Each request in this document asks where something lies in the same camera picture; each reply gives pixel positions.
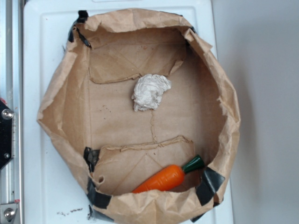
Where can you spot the brown paper bag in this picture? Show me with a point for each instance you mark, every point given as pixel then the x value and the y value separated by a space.
pixel 110 149

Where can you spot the orange toy carrot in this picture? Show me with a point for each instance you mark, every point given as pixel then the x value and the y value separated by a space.
pixel 170 176

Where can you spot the white plastic tray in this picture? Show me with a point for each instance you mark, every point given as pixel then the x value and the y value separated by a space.
pixel 51 193

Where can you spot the black mounting plate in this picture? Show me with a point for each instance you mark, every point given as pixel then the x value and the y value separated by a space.
pixel 6 130

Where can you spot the aluminium frame rail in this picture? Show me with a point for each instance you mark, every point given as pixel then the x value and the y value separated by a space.
pixel 11 52

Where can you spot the metal corner bracket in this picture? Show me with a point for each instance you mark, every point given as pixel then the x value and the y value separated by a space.
pixel 8 213

